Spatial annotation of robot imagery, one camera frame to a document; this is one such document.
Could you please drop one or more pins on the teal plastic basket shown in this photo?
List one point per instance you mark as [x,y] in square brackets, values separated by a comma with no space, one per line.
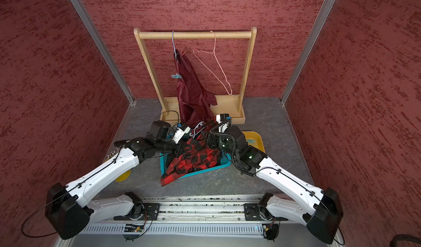
[166,158]

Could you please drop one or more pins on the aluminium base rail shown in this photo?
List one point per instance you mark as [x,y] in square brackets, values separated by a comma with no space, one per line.
[206,210]

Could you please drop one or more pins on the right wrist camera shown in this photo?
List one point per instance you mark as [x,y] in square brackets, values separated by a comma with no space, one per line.
[224,121]

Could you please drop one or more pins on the wooden clothes rack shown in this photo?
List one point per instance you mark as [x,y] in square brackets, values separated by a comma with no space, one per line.
[231,104]

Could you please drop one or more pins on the yellow plastic tray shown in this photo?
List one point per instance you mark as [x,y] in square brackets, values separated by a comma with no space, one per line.
[254,139]

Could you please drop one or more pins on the teal clothespin on plaid shirt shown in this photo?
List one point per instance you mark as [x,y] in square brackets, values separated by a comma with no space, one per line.
[176,76]

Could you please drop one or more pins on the black stapler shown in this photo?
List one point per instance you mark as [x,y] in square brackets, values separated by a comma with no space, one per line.
[120,143]

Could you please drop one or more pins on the red black plaid shirt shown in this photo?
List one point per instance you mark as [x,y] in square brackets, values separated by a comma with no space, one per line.
[195,155]

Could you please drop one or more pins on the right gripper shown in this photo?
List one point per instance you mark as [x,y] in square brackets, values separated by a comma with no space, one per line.
[212,138]

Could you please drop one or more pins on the maroon satin shirt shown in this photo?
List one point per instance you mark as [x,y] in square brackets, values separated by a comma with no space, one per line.
[193,99]

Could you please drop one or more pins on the pink wire hanger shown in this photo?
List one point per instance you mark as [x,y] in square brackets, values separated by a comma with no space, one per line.
[215,69]

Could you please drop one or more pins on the yellow cup with tools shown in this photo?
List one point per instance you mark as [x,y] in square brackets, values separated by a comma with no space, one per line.
[124,176]

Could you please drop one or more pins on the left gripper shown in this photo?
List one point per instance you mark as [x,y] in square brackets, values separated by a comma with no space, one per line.
[179,150]

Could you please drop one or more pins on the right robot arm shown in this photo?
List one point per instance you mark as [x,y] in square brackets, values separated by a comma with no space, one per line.
[286,187]

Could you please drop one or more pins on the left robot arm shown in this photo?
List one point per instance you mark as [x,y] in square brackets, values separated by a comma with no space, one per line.
[95,181]

